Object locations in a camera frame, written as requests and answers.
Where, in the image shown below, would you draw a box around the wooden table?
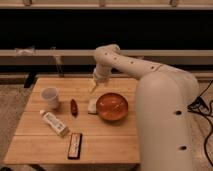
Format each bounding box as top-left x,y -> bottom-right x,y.
3,77 -> 142,166

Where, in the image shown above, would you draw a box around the black cables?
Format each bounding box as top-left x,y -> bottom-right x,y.
187,79 -> 213,168

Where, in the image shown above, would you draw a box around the dark red small object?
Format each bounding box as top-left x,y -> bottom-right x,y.
71,99 -> 78,116

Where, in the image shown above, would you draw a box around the white tube bottle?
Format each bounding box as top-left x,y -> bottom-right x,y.
40,110 -> 69,137

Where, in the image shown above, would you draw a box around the white paper cup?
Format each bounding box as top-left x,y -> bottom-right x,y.
40,87 -> 60,109

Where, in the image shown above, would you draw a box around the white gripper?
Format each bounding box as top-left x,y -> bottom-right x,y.
89,67 -> 109,93

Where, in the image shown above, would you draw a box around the orange ceramic bowl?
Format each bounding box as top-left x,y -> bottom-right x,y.
96,93 -> 128,121

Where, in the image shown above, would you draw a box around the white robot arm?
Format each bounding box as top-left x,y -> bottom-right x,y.
93,44 -> 199,171

